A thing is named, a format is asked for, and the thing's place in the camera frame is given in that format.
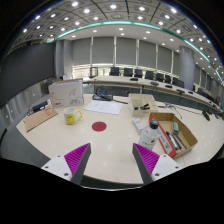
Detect green whiteboard eraser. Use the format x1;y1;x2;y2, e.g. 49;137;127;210
171;121;180;135

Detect open brown box, red rim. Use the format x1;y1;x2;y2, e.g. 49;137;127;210
148;112;199;159

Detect black clip tool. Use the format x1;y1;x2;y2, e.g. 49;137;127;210
133;103;151;111

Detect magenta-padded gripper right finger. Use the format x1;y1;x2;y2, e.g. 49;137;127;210
132;142;183;185

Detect black marker pen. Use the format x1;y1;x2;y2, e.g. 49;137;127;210
165;131;183;151
173;133;188;150

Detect white copy paper box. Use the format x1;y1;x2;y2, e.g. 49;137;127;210
48;78;85;109

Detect long curved conference desk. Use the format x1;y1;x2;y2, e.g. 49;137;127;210
83;75;224;114

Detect black office chairs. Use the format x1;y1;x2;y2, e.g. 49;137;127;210
109;66;186;88

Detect black power strip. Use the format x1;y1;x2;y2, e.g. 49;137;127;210
31;100;50;114

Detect flat round red coaster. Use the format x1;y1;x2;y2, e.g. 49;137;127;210
91;121;108;133

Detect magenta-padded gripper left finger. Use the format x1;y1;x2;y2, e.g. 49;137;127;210
40;142;92;186

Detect brown cardboard sheet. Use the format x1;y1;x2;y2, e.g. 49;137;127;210
24;107;59;133

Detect ceiling lights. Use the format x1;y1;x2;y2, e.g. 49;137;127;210
19;1;221;73

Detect small white packet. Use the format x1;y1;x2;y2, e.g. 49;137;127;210
131;117;146;135

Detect white printed paper sheet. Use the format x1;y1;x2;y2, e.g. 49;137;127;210
83;99;124;116

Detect clear bottle with black cap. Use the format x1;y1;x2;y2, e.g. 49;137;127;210
137;119;161;151

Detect white and yellow mug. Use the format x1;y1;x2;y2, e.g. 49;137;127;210
63;107;83;126

